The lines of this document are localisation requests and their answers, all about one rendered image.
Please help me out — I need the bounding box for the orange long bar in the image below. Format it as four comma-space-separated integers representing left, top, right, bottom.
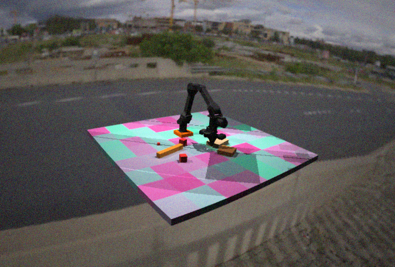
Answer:
156, 144, 183, 158

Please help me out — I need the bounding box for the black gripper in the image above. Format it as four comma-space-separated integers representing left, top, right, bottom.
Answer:
199, 124, 226, 146

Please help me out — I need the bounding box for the small red cube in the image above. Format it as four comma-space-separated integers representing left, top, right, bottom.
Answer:
179, 154, 187, 163
179, 138, 187, 146

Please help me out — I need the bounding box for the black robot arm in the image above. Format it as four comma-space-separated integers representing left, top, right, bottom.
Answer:
177, 82, 228, 138

